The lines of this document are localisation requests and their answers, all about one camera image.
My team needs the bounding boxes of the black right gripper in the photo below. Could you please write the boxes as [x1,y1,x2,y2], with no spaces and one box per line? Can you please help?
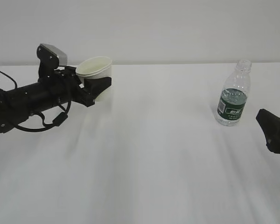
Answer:
[256,109,280,154]

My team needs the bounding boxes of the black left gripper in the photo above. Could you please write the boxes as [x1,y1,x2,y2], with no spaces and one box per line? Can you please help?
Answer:
[38,66,112,107]

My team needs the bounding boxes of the white paper cup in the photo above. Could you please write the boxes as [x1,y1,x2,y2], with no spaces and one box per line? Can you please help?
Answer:
[75,56,113,103]

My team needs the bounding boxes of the clear water bottle green label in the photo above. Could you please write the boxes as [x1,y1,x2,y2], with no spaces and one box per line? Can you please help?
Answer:
[216,60,252,126]

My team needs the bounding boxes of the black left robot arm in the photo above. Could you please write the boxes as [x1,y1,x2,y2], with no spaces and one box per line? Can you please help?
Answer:
[0,66,112,133]

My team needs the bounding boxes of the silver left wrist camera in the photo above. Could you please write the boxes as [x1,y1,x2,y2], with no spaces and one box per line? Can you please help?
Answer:
[36,43,68,70]

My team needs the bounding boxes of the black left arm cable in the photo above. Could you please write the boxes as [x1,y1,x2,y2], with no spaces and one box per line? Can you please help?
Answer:
[0,68,72,133]

